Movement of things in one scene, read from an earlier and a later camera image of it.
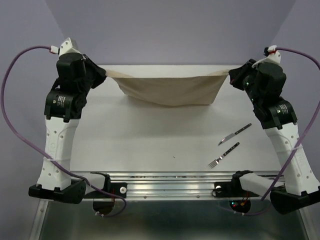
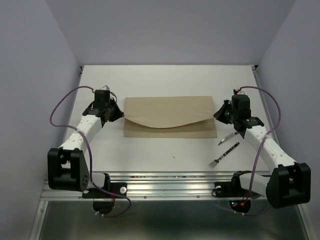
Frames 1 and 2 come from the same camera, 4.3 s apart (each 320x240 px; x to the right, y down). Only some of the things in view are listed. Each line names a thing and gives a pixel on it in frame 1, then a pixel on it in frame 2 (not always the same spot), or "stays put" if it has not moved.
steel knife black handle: [234, 133] stays put
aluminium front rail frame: [164, 185] stays put
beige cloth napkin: [181, 91] → [171, 117]
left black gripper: [101, 73] → [119, 113]
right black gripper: [238, 73] → [219, 114]
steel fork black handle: [215, 162] stays put
